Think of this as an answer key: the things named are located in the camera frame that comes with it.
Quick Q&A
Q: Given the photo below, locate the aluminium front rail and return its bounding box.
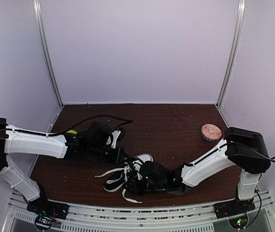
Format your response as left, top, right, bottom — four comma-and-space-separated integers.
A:
3, 190, 275, 232

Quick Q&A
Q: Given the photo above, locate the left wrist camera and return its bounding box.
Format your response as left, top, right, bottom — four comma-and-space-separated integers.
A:
106, 128, 126, 149

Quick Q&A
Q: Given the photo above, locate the right aluminium frame post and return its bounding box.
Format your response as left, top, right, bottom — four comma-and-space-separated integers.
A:
217, 0, 247, 111

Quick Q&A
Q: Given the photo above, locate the green plastic bowl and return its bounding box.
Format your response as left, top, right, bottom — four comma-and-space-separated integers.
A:
67, 130, 77, 135

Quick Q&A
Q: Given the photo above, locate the white shoelace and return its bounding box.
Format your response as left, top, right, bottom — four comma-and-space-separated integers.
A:
95, 159, 144, 203

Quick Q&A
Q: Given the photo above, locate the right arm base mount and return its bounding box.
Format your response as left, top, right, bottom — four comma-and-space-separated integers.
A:
214, 200, 256, 230

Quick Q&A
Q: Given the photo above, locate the black white canvas sneaker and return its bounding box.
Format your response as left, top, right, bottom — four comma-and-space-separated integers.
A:
101, 153, 153, 192

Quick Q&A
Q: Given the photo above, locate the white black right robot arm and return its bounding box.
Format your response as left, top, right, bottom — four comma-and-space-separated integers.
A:
125, 127, 275, 214

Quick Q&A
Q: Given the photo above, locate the pink patterned bowl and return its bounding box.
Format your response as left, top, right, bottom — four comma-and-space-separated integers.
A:
201, 124, 222, 142

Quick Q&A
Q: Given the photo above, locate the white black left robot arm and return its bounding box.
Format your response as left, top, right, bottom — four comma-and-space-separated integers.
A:
0, 118, 128, 215

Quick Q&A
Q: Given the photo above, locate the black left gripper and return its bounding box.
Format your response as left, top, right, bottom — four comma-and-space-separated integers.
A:
87, 144, 130, 165

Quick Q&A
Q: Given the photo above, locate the aluminium frame post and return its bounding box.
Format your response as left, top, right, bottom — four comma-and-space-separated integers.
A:
217, 0, 247, 111
33, 0, 64, 107

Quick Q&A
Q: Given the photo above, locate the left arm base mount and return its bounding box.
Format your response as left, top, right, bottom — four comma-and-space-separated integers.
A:
26, 201, 69, 232

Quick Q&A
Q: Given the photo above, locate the black braided left cable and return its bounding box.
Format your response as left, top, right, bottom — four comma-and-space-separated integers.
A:
47, 114, 133, 136

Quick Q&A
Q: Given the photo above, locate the left aluminium frame post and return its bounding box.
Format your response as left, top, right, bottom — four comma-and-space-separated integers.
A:
33, 0, 64, 107

